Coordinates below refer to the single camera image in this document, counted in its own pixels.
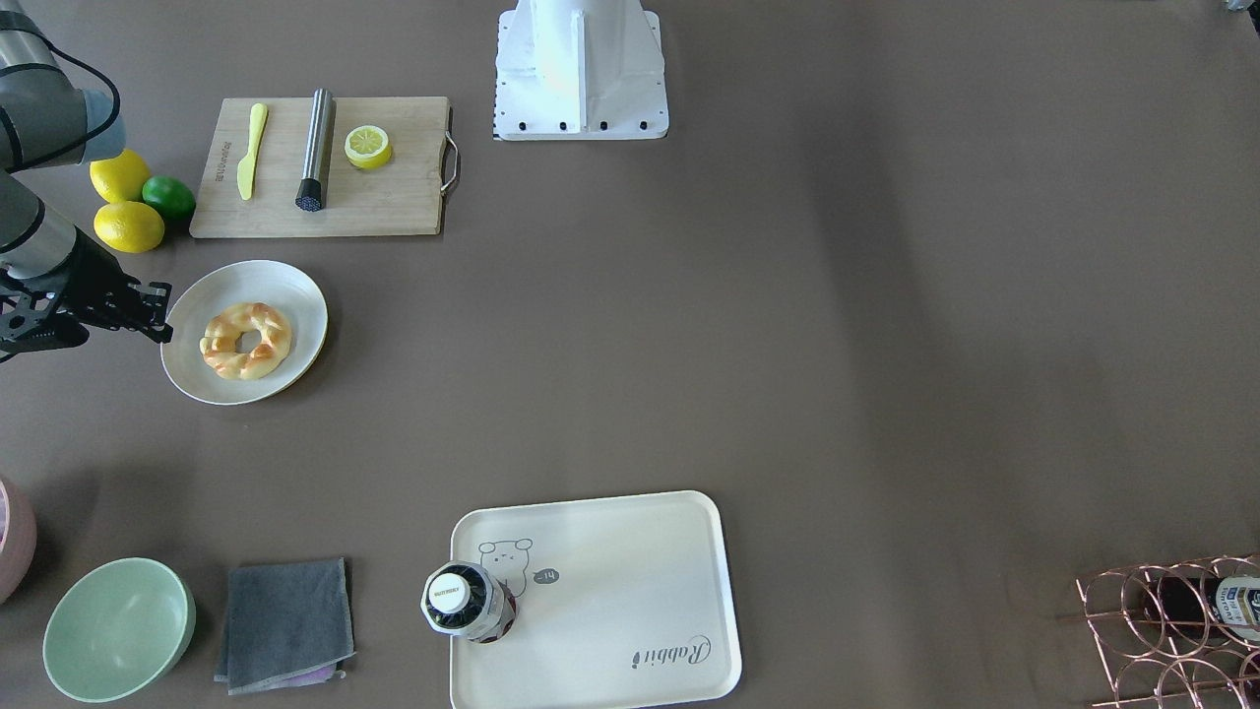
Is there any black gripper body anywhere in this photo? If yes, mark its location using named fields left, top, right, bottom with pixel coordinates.
left=1, top=229, right=134, bottom=355

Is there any glazed ring donut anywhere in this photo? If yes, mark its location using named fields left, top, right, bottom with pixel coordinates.
left=202, top=301, right=295, bottom=382

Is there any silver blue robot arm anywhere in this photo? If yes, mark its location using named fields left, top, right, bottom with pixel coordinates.
left=1, top=1, right=174, bottom=358

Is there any dark juice bottle on tray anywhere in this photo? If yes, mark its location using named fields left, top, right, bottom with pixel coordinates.
left=420, top=560, right=518, bottom=644

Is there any cream rectangular tray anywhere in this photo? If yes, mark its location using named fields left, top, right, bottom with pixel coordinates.
left=449, top=490, right=743, bottom=708

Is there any yellow lemon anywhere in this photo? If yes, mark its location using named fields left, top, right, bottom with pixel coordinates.
left=95, top=201, right=165, bottom=254
left=89, top=149, right=152, bottom=205

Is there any green lime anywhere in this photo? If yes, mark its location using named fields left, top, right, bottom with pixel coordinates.
left=141, top=175, right=197, bottom=222

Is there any white round plate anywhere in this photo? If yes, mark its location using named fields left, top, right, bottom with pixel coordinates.
left=161, top=259, right=329, bottom=407

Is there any wooden cutting board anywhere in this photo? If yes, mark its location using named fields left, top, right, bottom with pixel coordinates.
left=190, top=96, right=457, bottom=239

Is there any grey metal cylinder tool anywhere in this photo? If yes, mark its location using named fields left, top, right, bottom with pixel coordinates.
left=295, top=87, right=335, bottom=214

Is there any yellow plastic knife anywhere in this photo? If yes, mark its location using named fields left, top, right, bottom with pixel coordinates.
left=236, top=102, right=270, bottom=201

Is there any pink bowl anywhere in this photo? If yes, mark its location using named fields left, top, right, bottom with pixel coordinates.
left=1, top=476, right=37, bottom=603

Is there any half lemon slice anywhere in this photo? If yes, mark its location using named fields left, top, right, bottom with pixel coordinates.
left=343, top=125, right=393, bottom=170

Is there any green bowl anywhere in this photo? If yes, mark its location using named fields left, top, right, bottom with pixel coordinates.
left=43, top=557, right=197, bottom=703

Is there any grey folded cloth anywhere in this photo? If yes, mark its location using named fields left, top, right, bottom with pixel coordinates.
left=215, top=557, right=355, bottom=695

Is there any bottle in rack upper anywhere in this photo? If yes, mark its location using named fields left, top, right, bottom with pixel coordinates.
left=1147, top=576, right=1259, bottom=645

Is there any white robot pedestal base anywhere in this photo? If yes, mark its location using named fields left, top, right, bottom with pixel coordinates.
left=491, top=1, right=670, bottom=141

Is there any rose gold wire bottle rack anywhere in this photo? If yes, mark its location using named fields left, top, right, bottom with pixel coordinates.
left=1074, top=553, right=1257, bottom=708

